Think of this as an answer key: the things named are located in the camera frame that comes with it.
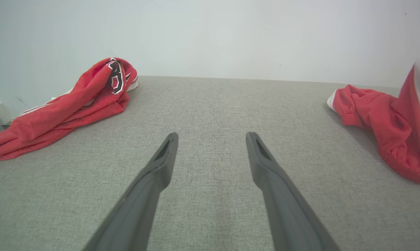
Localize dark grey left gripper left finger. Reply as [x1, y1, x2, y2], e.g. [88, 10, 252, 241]
[83, 132, 179, 251]

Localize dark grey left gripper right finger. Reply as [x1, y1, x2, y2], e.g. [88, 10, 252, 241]
[246, 131, 341, 251]

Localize red Bulls basketball jersey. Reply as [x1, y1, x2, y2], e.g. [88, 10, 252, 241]
[0, 57, 139, 163]

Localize red white-trimmed shorts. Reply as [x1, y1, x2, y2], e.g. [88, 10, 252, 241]
[327, 51, 420, 185]

